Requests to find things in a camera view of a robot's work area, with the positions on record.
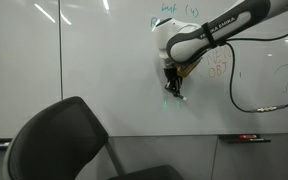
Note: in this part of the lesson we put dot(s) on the black marker tray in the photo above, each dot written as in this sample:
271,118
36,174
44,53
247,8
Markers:
227,140

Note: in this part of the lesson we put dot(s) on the black mesh office chair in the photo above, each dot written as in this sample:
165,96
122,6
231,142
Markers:
57,140

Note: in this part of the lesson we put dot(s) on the whiteboard panel without tray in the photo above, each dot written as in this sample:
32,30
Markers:
20,83

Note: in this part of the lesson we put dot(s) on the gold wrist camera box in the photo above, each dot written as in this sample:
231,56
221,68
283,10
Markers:
187,70

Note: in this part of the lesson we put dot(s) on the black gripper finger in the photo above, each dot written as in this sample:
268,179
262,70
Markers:
178,87
169,86

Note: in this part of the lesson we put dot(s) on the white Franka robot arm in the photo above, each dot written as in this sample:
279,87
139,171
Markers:
197,33

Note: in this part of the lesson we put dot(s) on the red whiteboard marker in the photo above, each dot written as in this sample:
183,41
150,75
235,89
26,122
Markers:
247,136

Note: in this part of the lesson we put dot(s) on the green whiteboard marker white cap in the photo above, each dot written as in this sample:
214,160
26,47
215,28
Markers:
183,98

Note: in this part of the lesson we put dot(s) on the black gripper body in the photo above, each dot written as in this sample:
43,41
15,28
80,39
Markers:
170,73

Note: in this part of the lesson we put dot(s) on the large whiteboard panel with tray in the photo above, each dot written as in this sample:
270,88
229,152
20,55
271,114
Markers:
117,66

